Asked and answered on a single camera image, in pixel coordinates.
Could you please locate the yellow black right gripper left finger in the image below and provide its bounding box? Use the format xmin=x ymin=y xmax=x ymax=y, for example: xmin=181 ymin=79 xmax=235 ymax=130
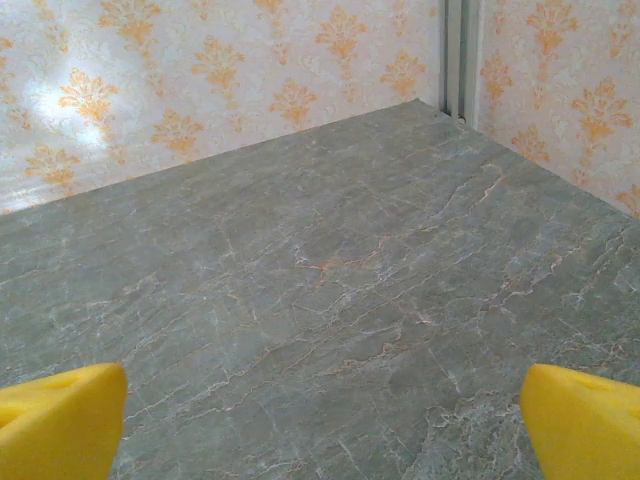
xmin=0 ymin=362 xmax=129 ymax=480

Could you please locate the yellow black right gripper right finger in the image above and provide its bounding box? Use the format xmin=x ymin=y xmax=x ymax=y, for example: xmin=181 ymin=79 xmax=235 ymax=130
xmin=519 ymin=363 xmax=640 ymax=480

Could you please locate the aluminium frame corner post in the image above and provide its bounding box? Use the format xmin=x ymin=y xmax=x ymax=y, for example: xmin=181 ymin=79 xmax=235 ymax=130
xmin=438 ymin=0 xmax=484 ymax=127

